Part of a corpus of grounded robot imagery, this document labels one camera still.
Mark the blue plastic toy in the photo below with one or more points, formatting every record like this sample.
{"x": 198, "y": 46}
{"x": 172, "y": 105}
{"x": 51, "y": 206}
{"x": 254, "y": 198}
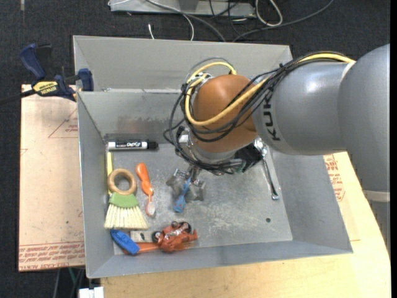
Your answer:
{"x": 180, "y": 204}

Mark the black and white marker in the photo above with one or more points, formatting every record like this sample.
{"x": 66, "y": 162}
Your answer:
{"x": 130, "y": 145}

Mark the orange flat plastic stick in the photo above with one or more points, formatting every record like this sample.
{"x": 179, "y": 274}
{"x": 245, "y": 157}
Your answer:
{"x": 147, "y": 247}

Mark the orange toothbrush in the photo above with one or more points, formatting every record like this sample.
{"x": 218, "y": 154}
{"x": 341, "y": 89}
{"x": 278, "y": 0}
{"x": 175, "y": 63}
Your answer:
{"x": 145, "y": 182}

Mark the grey metal bin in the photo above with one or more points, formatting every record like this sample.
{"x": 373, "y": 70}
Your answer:
{"x": 235, "y": 216}

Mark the brown cardboard board, red print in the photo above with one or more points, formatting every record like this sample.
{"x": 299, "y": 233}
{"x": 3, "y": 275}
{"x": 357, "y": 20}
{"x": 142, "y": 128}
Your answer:
{"x": 46, "y": 172}

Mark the blue toy boat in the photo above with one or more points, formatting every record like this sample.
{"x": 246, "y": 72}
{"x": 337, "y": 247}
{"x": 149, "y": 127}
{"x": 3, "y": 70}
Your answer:
{"x": 125, "y": 242}

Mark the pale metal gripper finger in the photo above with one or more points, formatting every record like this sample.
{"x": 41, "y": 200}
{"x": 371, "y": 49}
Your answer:
{"x": 175, "y": 182}
{"x": 197, "y": 191}

